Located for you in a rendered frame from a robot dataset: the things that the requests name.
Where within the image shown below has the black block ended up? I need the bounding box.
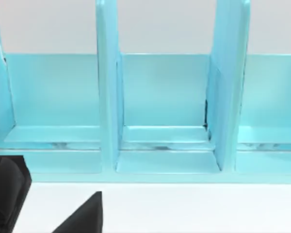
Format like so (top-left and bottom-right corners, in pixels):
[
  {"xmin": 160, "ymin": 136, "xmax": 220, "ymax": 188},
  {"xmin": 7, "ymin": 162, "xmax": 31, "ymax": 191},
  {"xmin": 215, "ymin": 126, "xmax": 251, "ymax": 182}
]
[{"xmin": 0, "ymin": 155, "xmax": 32, "ymax": 233}]

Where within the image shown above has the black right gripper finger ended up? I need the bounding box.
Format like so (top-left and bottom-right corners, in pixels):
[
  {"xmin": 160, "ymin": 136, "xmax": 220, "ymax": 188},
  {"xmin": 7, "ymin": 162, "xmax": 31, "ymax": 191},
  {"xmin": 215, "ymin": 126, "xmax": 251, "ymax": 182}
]
[{"xmin": 51, "ymin": 191, "xmax": 104, "ymax": 233}]

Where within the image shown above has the light blue rack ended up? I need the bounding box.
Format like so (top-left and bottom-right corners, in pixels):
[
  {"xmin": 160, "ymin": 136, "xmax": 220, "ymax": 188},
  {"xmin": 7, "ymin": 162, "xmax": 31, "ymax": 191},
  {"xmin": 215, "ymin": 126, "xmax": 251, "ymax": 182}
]
[{"xmin": 0, "ymin": 0, "xmax": 291, "ymax": 184}]

